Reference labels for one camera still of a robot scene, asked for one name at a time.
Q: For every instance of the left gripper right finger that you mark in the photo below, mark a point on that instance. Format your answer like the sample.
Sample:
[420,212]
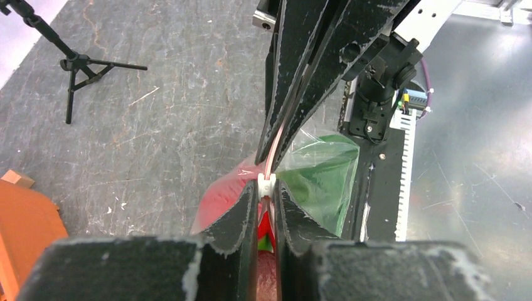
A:
[314,264]

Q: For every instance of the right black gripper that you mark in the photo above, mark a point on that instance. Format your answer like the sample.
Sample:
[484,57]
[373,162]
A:
[317,44]

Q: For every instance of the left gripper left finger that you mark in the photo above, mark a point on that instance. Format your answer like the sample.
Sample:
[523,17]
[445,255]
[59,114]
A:
[218,263]

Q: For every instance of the toy watermelon slice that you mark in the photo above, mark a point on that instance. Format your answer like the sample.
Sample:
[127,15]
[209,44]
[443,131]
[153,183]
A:
[222,194]

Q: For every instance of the green toy bok choy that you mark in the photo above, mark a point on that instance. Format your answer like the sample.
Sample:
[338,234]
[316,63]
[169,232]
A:
[319,170]

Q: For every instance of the clear polka dot zip bag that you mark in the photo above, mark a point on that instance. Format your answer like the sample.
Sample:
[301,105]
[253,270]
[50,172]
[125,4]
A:
[318,169]

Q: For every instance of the orange plastic basket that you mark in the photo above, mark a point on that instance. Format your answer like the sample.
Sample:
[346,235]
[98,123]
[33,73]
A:
[30,222]

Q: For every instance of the dark purple toy plum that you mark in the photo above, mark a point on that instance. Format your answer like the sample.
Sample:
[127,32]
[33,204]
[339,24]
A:
[266,276]

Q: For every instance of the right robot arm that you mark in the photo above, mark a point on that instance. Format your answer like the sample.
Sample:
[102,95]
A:
[421,26]

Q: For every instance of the tan wooden cube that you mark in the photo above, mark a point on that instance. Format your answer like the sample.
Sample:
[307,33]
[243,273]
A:
[18,178]

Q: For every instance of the black tripod stand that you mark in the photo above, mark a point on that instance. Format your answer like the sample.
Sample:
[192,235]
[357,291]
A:
[83,70]

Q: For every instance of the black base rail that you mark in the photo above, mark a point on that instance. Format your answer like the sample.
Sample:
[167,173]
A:
[380,197]

